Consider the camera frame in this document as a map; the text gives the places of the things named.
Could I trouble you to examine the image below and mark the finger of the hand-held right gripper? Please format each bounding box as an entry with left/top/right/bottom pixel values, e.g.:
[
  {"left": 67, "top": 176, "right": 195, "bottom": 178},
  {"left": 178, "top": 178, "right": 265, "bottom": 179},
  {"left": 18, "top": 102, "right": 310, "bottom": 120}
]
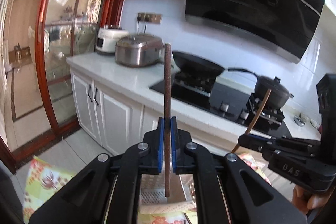
[
  {"left": 248, "top": 134, "right": 320, "bottom": 144},
  {"left": 238, "top": 135, "right": 320, "bottom": 155}
]

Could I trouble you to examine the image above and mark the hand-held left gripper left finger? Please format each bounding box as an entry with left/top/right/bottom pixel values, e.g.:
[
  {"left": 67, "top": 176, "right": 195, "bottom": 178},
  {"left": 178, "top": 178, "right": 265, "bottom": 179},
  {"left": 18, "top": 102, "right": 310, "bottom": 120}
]
[{"left": 28, "top": 116, "right": 165, "bottom": 224}]

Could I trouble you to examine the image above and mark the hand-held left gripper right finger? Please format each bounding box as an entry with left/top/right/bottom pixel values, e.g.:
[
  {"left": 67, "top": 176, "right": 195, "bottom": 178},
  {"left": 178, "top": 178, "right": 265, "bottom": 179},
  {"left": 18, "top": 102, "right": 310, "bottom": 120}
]
[{"left": 171, "top": 116, "right": 308, "bottom": 224}]

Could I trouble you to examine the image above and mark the brown wooden chopstick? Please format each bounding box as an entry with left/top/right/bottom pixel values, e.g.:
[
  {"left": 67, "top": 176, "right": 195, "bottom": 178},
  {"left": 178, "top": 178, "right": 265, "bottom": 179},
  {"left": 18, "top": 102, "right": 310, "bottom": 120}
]
[
  {"left": 163, "top": 43, "right": 173, "bottom": 198},
  {"left": 232, "top": 89, "right": 272, "bottom": 154}
]

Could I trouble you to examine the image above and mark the white perforated utensil holder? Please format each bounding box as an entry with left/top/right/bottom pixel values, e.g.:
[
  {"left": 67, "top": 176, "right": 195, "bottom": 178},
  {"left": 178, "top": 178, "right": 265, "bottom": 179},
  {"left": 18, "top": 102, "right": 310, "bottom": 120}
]
[{"left": 141, "top": 175, "right": 196, "bottom": 214}]

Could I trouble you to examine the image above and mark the person's right hand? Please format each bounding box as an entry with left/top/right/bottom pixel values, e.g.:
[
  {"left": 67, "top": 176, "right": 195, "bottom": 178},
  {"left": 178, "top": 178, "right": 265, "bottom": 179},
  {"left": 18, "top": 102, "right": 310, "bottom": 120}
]
[{"left": 291, "top": 183, "right": 326, "bottom": 215}]

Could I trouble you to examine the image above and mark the black burner grate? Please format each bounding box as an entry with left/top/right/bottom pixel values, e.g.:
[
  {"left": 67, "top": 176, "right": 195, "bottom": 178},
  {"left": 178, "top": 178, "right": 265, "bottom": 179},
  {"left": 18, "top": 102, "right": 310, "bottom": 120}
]
[
  {"left": 173, "top": 73, "right": 216, "bottom": 95},
  {"left": 246, "top": 93, "right": 285, "bottom": 127}
]

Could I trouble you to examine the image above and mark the black lidded pot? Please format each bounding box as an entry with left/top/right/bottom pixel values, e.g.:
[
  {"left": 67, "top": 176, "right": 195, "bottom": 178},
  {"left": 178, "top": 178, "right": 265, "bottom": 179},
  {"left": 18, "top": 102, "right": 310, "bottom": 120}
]
[{"left": 253, "top": 76, "right": 294, "bottom": 108}]

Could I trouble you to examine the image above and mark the small white object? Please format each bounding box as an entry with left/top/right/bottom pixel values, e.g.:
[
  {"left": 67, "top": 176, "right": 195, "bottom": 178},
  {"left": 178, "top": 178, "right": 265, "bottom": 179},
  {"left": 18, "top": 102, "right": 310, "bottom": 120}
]
[{"left": 301, "top": 112, "right": 320, "bottom": 127}]

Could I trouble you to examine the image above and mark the black glass gas stove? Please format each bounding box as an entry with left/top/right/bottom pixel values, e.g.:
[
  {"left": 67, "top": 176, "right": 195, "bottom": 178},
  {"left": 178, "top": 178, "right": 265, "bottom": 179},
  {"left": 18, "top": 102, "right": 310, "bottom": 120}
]
[{"left": 149, "top": 71, "right": 292, "bottom": 139}]

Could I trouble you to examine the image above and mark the white base cabinet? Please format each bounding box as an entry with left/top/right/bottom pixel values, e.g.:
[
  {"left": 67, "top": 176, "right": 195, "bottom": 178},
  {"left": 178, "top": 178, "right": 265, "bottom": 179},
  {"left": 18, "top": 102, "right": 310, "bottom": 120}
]
[{"left": 69, "top": 68, "right": 237, "bottom": 159}]

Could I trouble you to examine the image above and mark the black wok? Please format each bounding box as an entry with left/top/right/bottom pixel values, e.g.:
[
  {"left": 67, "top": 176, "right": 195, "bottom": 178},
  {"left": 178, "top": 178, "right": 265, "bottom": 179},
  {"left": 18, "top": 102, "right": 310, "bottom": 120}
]
[{"left": 172, "top": 51, "right": 259, "bottom": 79}]

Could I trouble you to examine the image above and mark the white stone countertop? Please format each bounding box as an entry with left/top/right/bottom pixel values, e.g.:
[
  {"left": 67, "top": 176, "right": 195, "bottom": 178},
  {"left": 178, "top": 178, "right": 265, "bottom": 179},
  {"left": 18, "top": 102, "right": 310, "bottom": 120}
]
[{"left": 66, "top": 52, "right": 324, "bottom": 141}]

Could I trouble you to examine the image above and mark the silver rice cooker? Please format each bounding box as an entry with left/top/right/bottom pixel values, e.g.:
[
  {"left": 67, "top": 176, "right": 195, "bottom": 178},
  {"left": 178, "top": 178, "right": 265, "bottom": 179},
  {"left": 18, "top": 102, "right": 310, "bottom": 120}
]
[{"left": 115, "top": 33, "right": 164, "bottom": 68}]

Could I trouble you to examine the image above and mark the white kitchen appliance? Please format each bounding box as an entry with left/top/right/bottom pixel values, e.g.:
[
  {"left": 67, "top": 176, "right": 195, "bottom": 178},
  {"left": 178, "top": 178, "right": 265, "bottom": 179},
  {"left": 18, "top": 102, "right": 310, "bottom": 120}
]
[{"left": 95, "top": 26, "right": 129, "bottom": 56}]

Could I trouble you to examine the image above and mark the floral tablecloth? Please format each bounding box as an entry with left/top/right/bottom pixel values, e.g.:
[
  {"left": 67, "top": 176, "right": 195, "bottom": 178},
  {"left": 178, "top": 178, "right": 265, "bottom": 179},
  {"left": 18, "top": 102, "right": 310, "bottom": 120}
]
[{"left": 22, "top": 152, "right": 272, "bottom": 224}]

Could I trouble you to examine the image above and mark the red framed glass sliding door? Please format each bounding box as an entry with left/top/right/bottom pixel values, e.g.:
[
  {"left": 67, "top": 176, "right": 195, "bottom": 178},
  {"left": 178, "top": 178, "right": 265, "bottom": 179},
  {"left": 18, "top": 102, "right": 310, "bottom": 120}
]
[{"left": 0, "top": 0, "right": 130, "bottom": 174}]

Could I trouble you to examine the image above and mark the wooden side table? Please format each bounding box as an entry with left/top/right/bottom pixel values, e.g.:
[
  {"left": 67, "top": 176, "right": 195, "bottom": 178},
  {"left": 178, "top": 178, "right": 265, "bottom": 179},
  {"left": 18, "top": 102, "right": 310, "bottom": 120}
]
[{"left": 9, "top": 43, "right": 31, "bottom": 67}]

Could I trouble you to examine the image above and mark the metal wall socket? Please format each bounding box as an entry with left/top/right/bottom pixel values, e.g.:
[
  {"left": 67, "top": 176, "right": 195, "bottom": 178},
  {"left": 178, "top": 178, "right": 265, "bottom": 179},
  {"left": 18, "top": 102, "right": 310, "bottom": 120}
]
[{"left": 137, "top": 12, "right": 163, "bottom": 25}]

